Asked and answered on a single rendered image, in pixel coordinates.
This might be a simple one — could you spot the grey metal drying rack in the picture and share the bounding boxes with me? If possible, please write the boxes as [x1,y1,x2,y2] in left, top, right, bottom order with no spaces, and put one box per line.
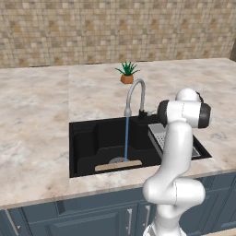
[147,123,202,159]

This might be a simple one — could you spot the green potted plant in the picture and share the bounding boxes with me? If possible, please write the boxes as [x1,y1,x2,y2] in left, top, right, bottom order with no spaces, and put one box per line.
[114,61,141,85]

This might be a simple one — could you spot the black kitchen sink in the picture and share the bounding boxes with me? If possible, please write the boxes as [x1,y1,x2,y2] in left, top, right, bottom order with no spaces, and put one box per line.
[68,114,213,179]

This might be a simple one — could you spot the silver cupboard handle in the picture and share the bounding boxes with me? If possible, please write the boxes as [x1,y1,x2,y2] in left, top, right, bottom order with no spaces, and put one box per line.
[5,209,22,236]
[125,208,134,236]
[144,205,151,229]

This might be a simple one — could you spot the tan wooden cutting board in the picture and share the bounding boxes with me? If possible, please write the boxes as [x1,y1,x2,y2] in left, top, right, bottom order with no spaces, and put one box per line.
[94,159,143,172]

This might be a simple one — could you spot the blue cupboard door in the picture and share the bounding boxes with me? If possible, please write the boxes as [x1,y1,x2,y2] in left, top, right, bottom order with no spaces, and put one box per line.
[179,175,236,236]
[19,200,139,236]
[0,208,15,236]
[135,201,159,236]

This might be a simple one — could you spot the grey curved sink faucet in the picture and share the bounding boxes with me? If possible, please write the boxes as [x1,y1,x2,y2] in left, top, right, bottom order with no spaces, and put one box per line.
[124,77,159,122]

